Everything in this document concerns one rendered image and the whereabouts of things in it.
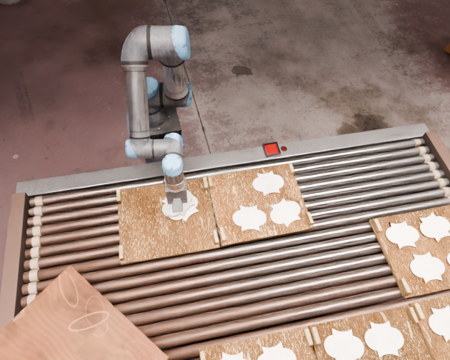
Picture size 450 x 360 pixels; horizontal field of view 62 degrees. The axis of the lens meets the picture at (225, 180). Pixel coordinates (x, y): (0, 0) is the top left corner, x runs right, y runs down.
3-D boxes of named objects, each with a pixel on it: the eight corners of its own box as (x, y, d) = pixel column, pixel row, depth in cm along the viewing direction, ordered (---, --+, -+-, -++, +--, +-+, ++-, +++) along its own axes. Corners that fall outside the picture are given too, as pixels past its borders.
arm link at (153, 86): (137, 93, 183) (133, 74, 171) (165, 93, 184) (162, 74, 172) (136, 113, 177) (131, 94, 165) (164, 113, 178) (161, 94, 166)
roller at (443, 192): (28, 262, 156) (23, 258, 152) (446, 189, 182) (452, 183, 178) (28, 273, 153) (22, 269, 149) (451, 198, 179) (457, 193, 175)
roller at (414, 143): (33, 201, 171) (28, 195, 167) (418, 141, 197) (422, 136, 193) (32, 210, 169) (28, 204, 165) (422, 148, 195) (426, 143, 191)
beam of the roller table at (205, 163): (22, 188, 177) (16, 181, 172) (419, 129, 204) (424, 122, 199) (20, 203, 172) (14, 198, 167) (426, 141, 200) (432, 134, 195)
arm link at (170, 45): (161, 88, 182) (146, 17, 129) (192, 88, 183) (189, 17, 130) (161, 111, 180) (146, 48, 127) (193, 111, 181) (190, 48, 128)
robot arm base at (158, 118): (136, 105, 192) (133, 92, 183) (166, 103, 193) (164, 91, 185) (136, 128, 185) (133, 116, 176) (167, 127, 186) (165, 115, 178)
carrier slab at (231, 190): (206, 178, 175) (206, 176, 174) (288, 164, 181) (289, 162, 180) (222, 246, 157) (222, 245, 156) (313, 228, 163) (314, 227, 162)
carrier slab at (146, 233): (117, 192, 170) (116, 191, 169) (206, 179, 175) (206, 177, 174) (121, 265, 152) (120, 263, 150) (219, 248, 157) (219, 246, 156)
